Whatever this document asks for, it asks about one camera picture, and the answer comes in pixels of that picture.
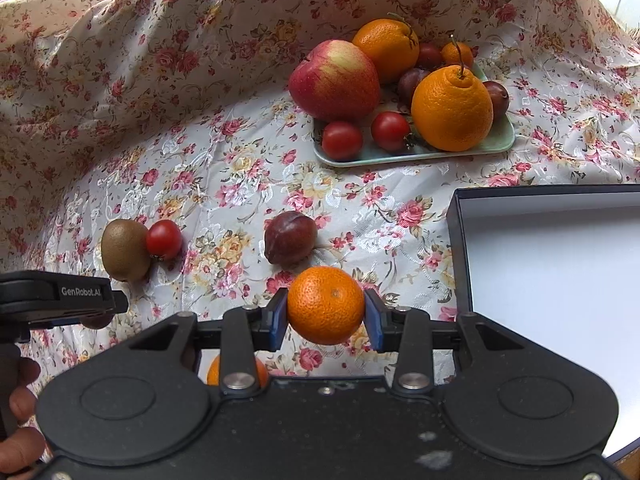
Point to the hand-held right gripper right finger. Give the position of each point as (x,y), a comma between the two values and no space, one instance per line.
(374,320)

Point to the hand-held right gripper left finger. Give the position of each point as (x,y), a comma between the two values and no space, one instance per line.
(278,320)

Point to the small mandarin orange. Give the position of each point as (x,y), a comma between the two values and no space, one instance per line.
(214,372)
(325,305)
(452,55)

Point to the dark red plum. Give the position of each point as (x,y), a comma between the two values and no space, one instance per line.
(411,86)
(497,99)
(290,239)
(429,56)

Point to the brown kiwi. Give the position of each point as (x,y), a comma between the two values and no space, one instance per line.
(125,250)

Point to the red tomato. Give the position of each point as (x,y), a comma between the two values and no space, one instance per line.
(342,141)
(165,240)
(391,131)

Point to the black box with white inside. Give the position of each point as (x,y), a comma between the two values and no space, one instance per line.
(550,285)

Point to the person's left hand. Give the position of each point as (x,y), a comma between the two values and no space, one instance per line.
(22,450)

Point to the pale green tray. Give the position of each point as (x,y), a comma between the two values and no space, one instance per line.
(380,158)

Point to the knobbed orange with stem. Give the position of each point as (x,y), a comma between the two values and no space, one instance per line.
(450,110)

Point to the floral tablecloth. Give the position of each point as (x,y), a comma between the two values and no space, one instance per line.
(200,110)

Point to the red apple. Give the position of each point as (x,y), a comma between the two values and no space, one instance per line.
(334,80)

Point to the round orange with stem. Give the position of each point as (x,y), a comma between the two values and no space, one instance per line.
(385,47)

